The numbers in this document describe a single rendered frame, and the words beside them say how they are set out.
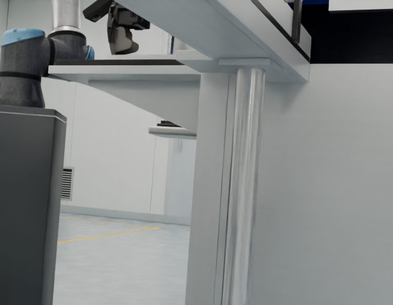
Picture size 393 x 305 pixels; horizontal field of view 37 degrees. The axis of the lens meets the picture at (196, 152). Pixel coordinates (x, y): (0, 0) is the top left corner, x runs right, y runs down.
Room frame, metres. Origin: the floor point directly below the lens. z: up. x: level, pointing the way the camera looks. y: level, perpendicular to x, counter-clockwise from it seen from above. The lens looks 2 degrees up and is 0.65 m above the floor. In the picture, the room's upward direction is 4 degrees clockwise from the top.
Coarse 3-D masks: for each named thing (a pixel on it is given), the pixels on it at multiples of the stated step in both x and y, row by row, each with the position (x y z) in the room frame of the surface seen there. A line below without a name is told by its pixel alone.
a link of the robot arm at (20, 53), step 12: (12, 36) 1.63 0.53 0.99; (24, 36) 1.63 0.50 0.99; (36, 36) 1.65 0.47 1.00; (12, 48) 1.62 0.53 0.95; (24, 48) 1.63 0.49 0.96; (36, 48) 1.65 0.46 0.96; (48, 48) 1.67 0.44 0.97; (0, 60) 1.66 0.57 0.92; (12, 60) 1.62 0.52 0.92; (24, 60) 1.63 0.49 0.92; (36, 60) 1.65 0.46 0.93; (48, 60) 1.67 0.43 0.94; (24, 72) 1.63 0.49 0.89; (36, 72) 1.66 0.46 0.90
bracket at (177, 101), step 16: (96, 80) 1.47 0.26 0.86; (112, 80) 1.45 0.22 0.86; (128, 80) 1.44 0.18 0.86; (144, 80) 1.42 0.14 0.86; (160, 80) 1.41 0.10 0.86; (176, 80) 1.39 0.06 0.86; (128, 96) 1.43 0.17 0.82; (144, 96) 1.42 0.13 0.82; (160, 96) 1.40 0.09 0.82; (176, 96) 1.39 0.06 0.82; (192, 96) 1.37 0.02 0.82; (160, 112) 1.40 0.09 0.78; (176, 112) 1.39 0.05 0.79; (192, 112) 1.37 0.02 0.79; (192, 128) 1.37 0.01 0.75
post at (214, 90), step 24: (216, 96) 1.25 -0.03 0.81; (216, 120) 1.24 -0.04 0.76; (216, 144) 1.24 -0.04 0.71; (216, 168) 1.24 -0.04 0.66; (216, 192) 1.24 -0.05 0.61; (192, 216) 1.26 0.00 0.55; (216, 216) 1.24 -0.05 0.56; (192, 240) 1.26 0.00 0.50; (216, 240) 1.24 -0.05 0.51; (192, 264) 1.26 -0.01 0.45; (216, 264) 1.24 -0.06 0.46; (192, 288) 1.25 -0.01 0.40
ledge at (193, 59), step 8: (176, 56) 1.13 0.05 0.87; (184, 56) 1.13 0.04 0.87; (192, 56) 1.12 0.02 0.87; (200, 56) 1.12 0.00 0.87; (192, 64) 1.17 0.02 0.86; (200, 64) 1.16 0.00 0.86; (208, 64) 1.15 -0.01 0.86; (216, 64) 1.15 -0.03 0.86; (200, 72) 1.25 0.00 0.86; (208, 72) 1.24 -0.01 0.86; (216, 72) 1.24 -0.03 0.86; (224, 72) 1.23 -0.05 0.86
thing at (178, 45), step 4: (176, 40) 2.35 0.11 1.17; (176, 44) 2.35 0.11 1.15; (180, 44) 2.35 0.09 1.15; (184, 44) 2.34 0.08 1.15; (176, 48) 2.35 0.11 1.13; (180, 48) 2.35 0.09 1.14; (184, 48) 2.34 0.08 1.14; (188, 48) 2.34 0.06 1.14; (192, 48) 2.34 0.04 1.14; (176, 52) 2.35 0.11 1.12
